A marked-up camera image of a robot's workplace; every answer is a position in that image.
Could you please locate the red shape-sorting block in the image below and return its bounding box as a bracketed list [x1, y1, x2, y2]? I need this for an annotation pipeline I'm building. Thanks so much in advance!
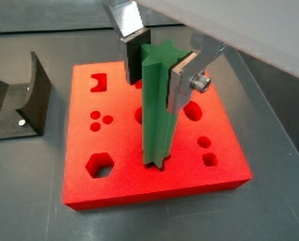
[62, 62, 252, 210]

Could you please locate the black curved holder stand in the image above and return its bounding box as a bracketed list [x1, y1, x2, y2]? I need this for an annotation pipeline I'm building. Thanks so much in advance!
[0, 52, 51, 139]

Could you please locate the green star-shaped peg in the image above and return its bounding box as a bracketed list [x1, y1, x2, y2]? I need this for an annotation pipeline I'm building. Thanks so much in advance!
[140, 40, 189, 169]

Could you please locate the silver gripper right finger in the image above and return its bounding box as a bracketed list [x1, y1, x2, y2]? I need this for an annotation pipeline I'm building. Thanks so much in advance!
[166, 31, 225, 114]

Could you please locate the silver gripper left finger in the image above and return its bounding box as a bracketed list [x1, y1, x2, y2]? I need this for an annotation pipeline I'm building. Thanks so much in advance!
[99, 0, 150, 85]

